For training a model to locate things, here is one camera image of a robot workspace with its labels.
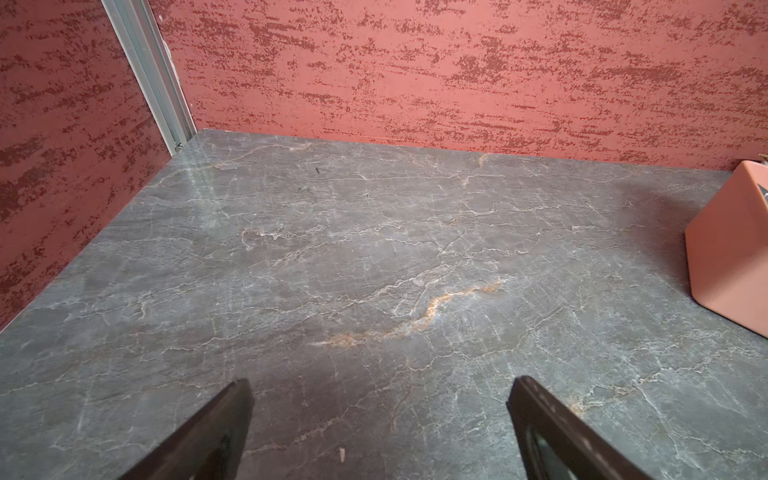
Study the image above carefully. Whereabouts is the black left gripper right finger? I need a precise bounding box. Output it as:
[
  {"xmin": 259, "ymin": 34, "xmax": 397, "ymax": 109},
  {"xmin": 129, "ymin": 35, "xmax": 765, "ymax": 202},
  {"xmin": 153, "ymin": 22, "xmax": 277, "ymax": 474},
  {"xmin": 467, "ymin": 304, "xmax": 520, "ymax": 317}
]
[{"xmin": 506, "ymin": 376, "xmax": 650, "ymax": 480}]

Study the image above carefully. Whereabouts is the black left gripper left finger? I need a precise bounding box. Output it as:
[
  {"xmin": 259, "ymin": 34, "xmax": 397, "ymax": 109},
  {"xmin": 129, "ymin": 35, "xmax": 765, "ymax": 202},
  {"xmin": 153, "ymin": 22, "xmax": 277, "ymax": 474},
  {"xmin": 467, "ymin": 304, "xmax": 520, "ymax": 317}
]
[{"xmin": 122, "ymin": 378, "xmax": 254, "ymax": 479}]

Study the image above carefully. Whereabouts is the pink plastic storage box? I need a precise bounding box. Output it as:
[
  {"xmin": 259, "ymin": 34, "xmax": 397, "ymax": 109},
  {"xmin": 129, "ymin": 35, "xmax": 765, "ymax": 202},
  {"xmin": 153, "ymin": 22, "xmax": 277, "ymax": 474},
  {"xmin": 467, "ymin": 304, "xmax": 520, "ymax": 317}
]
[{"xmin": 685, "ymin": 161, "xmax": 767, "ymax": 337}]

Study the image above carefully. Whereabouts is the aluminium corner post left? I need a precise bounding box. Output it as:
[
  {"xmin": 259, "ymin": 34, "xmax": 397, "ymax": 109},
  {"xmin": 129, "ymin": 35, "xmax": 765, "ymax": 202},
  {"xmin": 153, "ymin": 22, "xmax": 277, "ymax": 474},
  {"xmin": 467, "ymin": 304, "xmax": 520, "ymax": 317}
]
[{"xmin": 102, "ymin": 0, "xmax": 197, "ymax": 155}]

